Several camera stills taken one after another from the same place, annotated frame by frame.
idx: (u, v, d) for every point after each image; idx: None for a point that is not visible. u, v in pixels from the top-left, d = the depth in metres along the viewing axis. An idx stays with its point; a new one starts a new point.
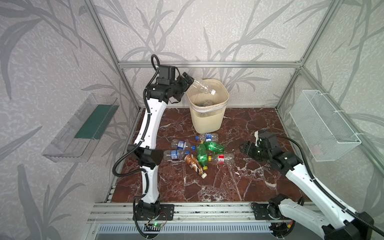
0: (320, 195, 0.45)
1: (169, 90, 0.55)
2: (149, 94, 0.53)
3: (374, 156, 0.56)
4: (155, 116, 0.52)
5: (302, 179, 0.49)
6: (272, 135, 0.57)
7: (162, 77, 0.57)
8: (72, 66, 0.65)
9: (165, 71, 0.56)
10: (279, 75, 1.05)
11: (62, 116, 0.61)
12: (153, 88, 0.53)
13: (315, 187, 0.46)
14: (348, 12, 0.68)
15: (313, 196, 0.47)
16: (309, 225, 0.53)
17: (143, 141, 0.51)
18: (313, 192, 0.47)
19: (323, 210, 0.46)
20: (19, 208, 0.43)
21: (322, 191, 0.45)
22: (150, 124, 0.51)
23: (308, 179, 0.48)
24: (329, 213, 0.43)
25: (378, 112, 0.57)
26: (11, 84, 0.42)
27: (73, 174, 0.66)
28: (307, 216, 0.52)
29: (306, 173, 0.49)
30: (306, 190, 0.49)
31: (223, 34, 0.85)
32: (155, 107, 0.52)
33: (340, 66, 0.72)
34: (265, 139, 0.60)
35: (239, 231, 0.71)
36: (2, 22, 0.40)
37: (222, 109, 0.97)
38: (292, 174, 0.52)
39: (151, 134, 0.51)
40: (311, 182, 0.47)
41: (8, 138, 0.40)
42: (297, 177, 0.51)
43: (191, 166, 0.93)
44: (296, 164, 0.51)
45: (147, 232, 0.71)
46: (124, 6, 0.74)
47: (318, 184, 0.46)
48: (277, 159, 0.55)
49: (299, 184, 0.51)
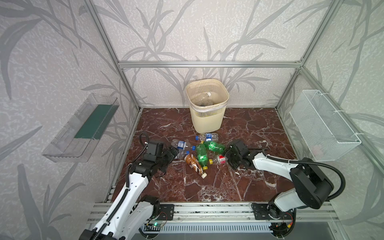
0: (273, 163, 0.57)
1: (154, 167, 0.57)
2: (132, 169, 0.53)
3: (374, 156, 0.56)
4: (133, 192, 0.47)
5: (262, 160, 0.62)
6: (238, 139, 0.72)
7: (149, 153, 0.60)
8: (72, 66, 0.65)
9: (153, 146, 0.60)
10: (279, 76, 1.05)
11: (62, 116, 0.61)
12: (140, 163, 0.54)
13: (270, 160, 0.57)
14: (348, 12, 0.68)
15: (272, 168, 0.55)
16: (297, 201, 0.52)
17: (107, 225, 0.40)
18: (270, 165, 0.59)
19: (282, 173, 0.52)
20: (19, 208, 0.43)
21: (274, 160, 0.56)
22: (124, 204, 0.44)
23: (265, 157, 0.60)
24: (286, 172, 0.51)
25: (378, 112, 0.57)
26: (12, 84, 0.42)
27: (73, 174, 0.66)
28: (288, 193, 0.57)
29: (262, 154, 0.62)
30: (267, 166, 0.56)
31: (223, 34, 0.85)
32: (136, 181, 0.50)
33: (340, 66, 0.72)
34: (234, 144, 0.75)
35: (238, 231, 0.71)
36: (2, 22, 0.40)
37: (222, 109, 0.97)
38: (256, 160, 0.64)
39: (120, 216, 0.42)
40: (267, 158, 0.59)
41: (8, 138, 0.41)
42: (258, 159, 0.63)
43: (192, 166, 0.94)
44: (257, 153, 0.64)
45: (147, 232, 0.71)
46: (124, 6, 0.74)
47: (272, 157, 0.57)
48: (246, 158, 0.67)
49: (262, 166, 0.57)
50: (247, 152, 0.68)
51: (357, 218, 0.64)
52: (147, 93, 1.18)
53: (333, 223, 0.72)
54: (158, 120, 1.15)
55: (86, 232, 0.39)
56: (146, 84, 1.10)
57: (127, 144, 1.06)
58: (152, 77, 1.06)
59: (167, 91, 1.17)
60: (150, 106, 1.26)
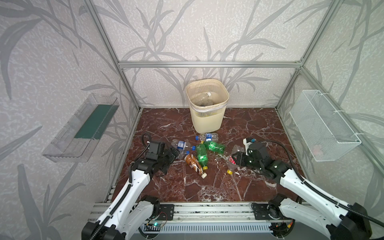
0: (312, 194, 0.48)
1: (156, 165, 0.58)
2: (135, 166, 0.54)
3: (374, 156, 0.56)
4: (135, 188, 0.48)
5: (294, 183, 0.52)
6: (261, 145, 0.60)
7: (151, 152, 0.62)
8: (72, 66, 0.65)
9: (155, 145, 0.61)
10: (279, 76, 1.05)
11: (62, 116, 0.61)
12: (142, 161, 0.56)
13: (307, 189, 0.49)
14: (348, 12, 0.68)
15: (310, 199, 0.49)
16: (313, 224, 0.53)
17: (110, 218, 0.41)
18: (306, 194, 0.50)
19: (321, 210, 0.52)
20: (19, 208, 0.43)
21: (313, 191, 0.47)
22: (127, 199, 0.45)
23: (299, 182, 0.51)
24: (326, 211, 0.45)
25: (378, 112, 0.57)
26: (12, 84, 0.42)
27: (73, 173, 0.66)
28: (311, 215, 0.52)
29: (296, 177, 0.52)
30: (301, 194, 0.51)
31: (223, 34, 0.85)
32: (139, 178, 0.51)
33: (340, 66, 0.72)
34: (255, 149, 0.63)
35: (238, 231, 0.71)
36: (3, 22, 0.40)
37: (222, 109, 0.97)
38: (285, 180, 0.55)
39: (123, 209, 0.43)
40: (303, 185, 0.50)
41: (8, 138, 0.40)
42: (290, 182, 0.54)
43: (192, 166, 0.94)
44: (286, 170, 0.54)
45: (147, 232, 0.71)
46: (124, 6, 0.74)
47: (310, 185, 0.49)
48: (269, 169, 0.57)
49: (293, 189, 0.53)
50: (269, 162, 0.58)
51: None
52: (147, 93, 1.18)
53: None
54: (158, 120, 1.15)
55: (89, 224, 0.39)
56: (146, 84, 1.10)
57: (127, 143, 1.07)
58: (152, 76, 1.06)
59: (167, 92, 1.17)
60: (150, 106, 1.26)
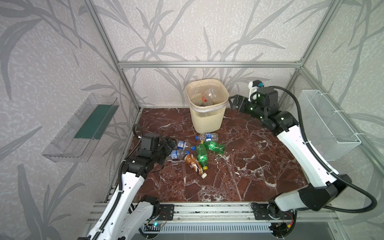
0: (307, 157, 0.44)
1: (150, 164, 0.53)
2: (126, 168, 0.49)
3: (374, 156, 0.56)
4: (126, 196, 0.44)
5: (295, 141, 0.46)
6: (273, 91, 0.48)
7: (144, 148, 0.55)
8: (72, 66, 0.65)
9: (148, 142, 0.54)
10: (279, 76, 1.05)
11: (62, 116, 0.61)
12: (133, 160, 0.50)
13: (306, 150, 0.44)
14: (348, 12, 0.68)
15: (302, 159, 0.46)
16: (297, 202, 0.55)
17: (101, 233, 0.38)
18: (301, 155, 0.46)
19: (307, 170, 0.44)
20: (19, 208, 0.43)
21: (312, 153, 0.44)
22: (117, 210, 0.42)
23: (301, 141, 0.46)
24: (313, 174, 0.44)
25: (378, 112, 0.57)
26: (12, 84, 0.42)
27: (73, 174, 0.66)
28: (292, 193, 0.56)
29: (300, 135, 0.46)
30: (295, 152, 0.48)
31: (223, 34, 0.85)
32: (130, 182, 0.46)
33: (340, 66, 0.72)
34: (265, 95, 0.51)
35: (238, 231, 0.71)
36: (2, 22, 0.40)
37: (222, 109, 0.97)
38: (285, 135, 0.49)
39: (114, 221, 0.40)
40: (303, 145, 0.45)
41: (8, 138, 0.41)
42: (291, 140, 0.48)
43: (191, 166, 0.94)
44: (292, 126, 0.48)
45: (147, 232, 0.71)
46: (124, 6, 0.74)
47: (310, 147, 0.45)
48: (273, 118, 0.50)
49: (289, 146, 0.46)
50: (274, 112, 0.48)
51: (356, 218, 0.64)
52: (147, 93, 1.18)
53: (333, 223, 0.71)
54: (158, 120, 1.16)
55: None
56: (146, 84, 1.10)
57: (127, 143, 1.07)
58: (152, 77, 1.06)
59: (167, 91, 1.17)
60: (150, 106, 1.26)
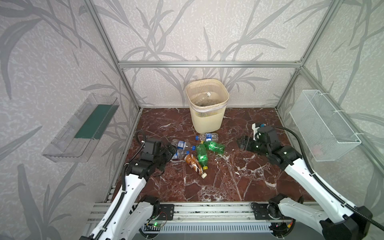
0: (318, 189, 0.45)
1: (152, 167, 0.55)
2: (129, 170, 0.51)
3: (374, 156, 0.56)
4: (129, 195, 0.46)
5: (302, 174, 0.49)
6: (271, 130, 0.56)
7: (146, 152, 0.58)
8: (72, 66, 0.65)
9: (150, 146, 0.57)
10: (279, 76, 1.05)
11: (62, 116, 0.61)
12: (136, 163, 0.52)
13: (314, 182, 0.46)
14: (348, 12, 0.68)
15: (313, 191, 0.47)
16: (308, 222, 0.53)
17: (104, 231, 0.39)
18: (311, 187, 0.47)
19: (322, 205, 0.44)
20: (19, 208, 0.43)
21: (321, 185, 0.45)
22: (120, 210, 0.43)
23: (308, 174, 0.47)
24: (329, 208, 0.43)
25: (378, 112, 0.57)
26: (11, 84, 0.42)
27: (73, 174, 0.66)
28: (305, 212, 0.53)
29: (306, 168, 0.48)
30: (304, 184, 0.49)
31: (223, 34, 0.85)
32: (133, 183, 0.48)
33: (340, 66, 0.72)
34: (264, 132, 0.59)
35: (239, 231, 0.71)
36: (2, 22, 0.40)
37: (223, 109, 0.94)
38: (291, 169, 0.52)
39: (117, 220, 0.41)
40: (310, 177, 0.47)
41: (8, 138, 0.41)
42: (297, 172, 0.50)
43: (191, 166, 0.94)
44: (296, 159, 0.51)
45: (147, 232, 0.71)
46: (124, 6, 0.74)
47: (318, 179, 0.46)
48: (276, 153, 0.54)
49: (298, 179, 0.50)
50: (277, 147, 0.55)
51: None
52: (147, 93, 1.18)
53: None
54: (158, 120, 1.16)
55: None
56: (146, 84, 1.10)
57: (127, 144, 1.06)
58: (152, 77, 1.06)
59: (167, 92, 1.17)
60: (150, 106, 1.26)
